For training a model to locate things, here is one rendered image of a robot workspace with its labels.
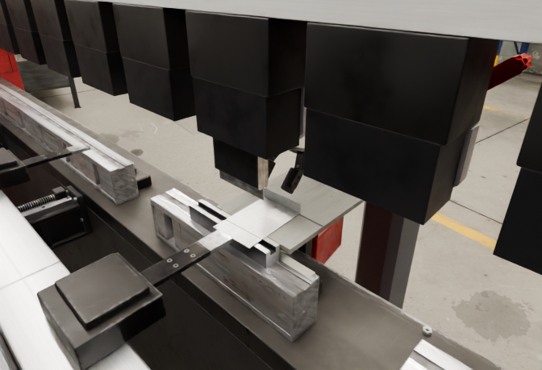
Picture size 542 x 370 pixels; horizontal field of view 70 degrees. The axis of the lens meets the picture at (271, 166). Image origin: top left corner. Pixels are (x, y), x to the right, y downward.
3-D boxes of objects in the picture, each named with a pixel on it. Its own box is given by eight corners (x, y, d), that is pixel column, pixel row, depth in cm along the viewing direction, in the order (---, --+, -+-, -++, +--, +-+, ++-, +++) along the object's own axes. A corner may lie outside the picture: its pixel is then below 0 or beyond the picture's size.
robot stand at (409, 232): (368, 313, 175) (402, 100, 130) (402, 340, 162) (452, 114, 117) (340, 334, 165) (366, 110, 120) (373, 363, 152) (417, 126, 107)
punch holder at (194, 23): (311, 141, 53) (318, 12, 45) (268, 161, 47) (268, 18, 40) (238, 116, 62) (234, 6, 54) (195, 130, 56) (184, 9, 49)
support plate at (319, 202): (377, 193, 77) (377, 188, 76) (289, 255, 60) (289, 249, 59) (306, 164, 88) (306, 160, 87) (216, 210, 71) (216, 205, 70)
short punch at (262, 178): (268, 197, 58) (268, 139, 53) (258, 202, 56) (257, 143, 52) (225, 176, 64) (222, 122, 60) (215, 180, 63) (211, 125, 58)
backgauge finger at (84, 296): (251, 259, 59) (250, 234, 57) (81, 372, 43) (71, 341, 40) (203, 228, 67) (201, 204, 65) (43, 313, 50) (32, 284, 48)
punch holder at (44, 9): (109, 72, 90) (94, -5, 82) (72, 78, 84) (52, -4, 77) (82, 63, 99) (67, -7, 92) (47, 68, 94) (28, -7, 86)
